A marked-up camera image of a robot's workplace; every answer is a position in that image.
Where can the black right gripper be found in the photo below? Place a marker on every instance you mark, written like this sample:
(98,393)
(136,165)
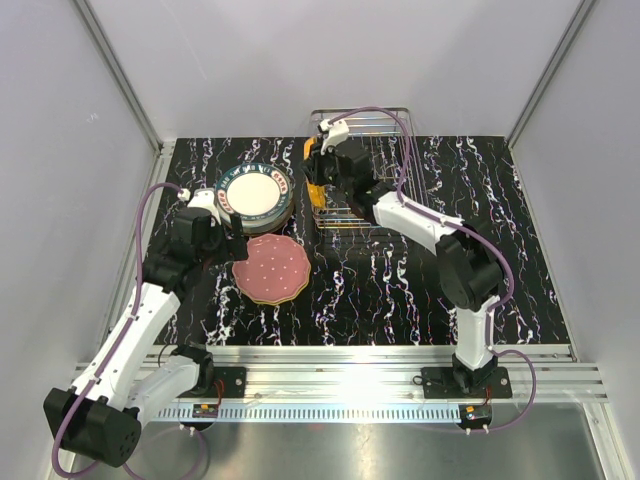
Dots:
(313,169)

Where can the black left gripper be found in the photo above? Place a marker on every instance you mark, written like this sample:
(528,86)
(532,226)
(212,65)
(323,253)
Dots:
(237,245)

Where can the yellow polka dot plate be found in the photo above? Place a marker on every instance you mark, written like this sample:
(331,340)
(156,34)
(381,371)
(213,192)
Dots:
(313,166)

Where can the pink polka dot plate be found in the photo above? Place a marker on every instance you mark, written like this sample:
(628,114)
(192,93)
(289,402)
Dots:
(271,252)

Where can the white plate green lettered rim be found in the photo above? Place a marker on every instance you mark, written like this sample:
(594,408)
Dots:
(257,192)

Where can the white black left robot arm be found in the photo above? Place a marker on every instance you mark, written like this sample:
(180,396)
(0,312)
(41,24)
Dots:
(102,414)

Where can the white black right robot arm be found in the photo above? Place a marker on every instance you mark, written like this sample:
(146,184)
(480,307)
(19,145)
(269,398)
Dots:
(469,267)

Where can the stack of round plates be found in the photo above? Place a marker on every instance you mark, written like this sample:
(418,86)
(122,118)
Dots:
(256,225)

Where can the lime green polka dot plate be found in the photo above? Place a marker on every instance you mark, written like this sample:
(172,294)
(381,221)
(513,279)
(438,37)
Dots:
(275,287)

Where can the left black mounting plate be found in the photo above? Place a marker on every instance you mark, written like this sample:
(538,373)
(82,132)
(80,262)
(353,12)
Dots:
(229,381)

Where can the black mounting plate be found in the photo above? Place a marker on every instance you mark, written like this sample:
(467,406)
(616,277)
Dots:
(449,383)
(229,381)

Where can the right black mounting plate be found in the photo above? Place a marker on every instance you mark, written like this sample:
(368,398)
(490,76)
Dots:
(449,383)

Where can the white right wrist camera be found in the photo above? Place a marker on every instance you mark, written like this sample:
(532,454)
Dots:
(332,133)

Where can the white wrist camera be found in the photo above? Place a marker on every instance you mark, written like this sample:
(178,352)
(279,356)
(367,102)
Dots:
(206,199)
(332,133)

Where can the metal wire dish rack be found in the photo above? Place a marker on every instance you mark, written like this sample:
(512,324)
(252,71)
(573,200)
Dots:
(346,210)

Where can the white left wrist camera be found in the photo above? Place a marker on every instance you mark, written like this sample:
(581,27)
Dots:
(206,199)

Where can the white slotted cable duct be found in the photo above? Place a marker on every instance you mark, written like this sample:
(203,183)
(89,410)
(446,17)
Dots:
(311,413)

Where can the left aluminium frame post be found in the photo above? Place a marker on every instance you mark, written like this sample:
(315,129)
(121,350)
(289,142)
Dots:
(110,58)

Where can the aluminium frame post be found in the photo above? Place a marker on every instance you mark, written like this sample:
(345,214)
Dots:
(560,53)
(110,58)

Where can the right aluminium frame post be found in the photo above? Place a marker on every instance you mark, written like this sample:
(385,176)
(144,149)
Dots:
(560,53)

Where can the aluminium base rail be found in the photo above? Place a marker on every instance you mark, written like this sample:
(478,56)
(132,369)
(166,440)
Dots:
(388,374)

